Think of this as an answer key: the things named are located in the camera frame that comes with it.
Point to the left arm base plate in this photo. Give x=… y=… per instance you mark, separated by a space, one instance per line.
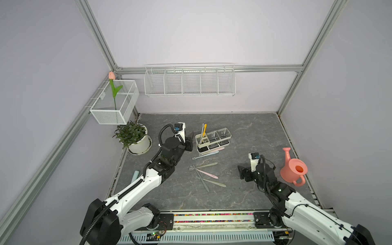
x=165 y=221

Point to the pink toothbrush middle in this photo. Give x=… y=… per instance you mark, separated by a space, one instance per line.
x=208 y=174

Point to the cream toothbrush holder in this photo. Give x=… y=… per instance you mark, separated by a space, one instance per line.
x=213 y=140

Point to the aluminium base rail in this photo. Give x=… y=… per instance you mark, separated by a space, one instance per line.
x=214 y=219

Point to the yellow toothbrush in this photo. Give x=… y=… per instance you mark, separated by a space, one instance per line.
x=204 y=132

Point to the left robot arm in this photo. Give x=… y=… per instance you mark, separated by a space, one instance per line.
x=154 y=174

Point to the light blue toothbrush vertical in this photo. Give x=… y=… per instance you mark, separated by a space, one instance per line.
x=201 y=132

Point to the grey-green toothbrush vertical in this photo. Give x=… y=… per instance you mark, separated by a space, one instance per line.
x=203 y=182

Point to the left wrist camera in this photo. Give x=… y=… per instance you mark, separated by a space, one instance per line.
x=180 y=131

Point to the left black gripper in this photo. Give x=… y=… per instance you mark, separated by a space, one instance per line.
x=189 y=145

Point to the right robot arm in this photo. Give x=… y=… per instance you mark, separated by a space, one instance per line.
x=285 y=198

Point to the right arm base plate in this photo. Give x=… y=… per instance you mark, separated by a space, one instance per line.
x=266 y=220

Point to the potted green plant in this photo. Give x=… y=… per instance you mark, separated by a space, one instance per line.
x=134 y=138

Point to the white mesh box basket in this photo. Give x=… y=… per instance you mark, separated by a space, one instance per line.
x=103 y=107

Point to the white wire wall basket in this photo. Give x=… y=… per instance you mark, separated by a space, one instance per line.
x=192 y=79

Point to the pink watering can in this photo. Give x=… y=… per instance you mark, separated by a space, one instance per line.
x=294 y=170

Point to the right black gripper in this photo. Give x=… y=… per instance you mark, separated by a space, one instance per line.
x=240 y=170

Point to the white vent grille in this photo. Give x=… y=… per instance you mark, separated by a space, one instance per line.
x=199 y=238

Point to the artificial pink tulip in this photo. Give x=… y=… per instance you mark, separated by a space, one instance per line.
x=114 y=89

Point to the light blue toothbrush near holder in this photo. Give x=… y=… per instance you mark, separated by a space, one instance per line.
x=205 y=155

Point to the light blue garden trowel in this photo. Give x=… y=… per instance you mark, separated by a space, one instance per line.
x=135 y=176

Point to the pink toothbrush near holder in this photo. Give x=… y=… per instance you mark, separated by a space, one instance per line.
x=214 y=150

